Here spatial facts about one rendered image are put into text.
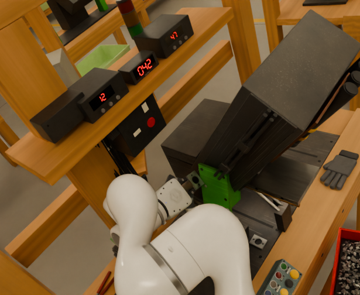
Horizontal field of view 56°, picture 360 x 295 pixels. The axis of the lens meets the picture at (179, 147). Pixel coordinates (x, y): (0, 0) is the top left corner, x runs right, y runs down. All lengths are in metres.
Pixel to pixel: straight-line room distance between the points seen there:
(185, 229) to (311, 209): 0.90
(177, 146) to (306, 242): 0.57
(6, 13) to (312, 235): 1.16
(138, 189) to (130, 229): 0.08
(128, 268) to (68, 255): 2.41
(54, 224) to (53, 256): 1.76
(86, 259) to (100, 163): 1.72
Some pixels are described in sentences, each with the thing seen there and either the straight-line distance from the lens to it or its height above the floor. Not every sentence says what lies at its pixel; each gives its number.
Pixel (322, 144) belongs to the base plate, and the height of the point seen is 0.90.
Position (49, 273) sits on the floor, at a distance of 2.96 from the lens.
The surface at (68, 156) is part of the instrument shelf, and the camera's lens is 0.96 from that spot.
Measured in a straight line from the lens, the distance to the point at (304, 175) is 1.20.
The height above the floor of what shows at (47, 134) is 1.60.
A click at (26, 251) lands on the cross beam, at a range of 1.28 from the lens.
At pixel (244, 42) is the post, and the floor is 1.26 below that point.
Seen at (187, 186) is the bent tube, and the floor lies 1.21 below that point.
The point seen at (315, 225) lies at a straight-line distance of 1.36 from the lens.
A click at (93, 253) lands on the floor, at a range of 2.82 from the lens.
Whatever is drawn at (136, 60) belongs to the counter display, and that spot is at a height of 1.59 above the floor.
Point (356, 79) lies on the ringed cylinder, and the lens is 0.95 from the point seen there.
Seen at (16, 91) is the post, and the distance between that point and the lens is 0.99.
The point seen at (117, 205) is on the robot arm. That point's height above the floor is 1.62.
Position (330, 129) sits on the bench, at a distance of 1.72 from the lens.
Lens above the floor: 2.04
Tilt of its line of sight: 40 degrees down
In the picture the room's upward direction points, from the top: 24 degrees counter-clockwise
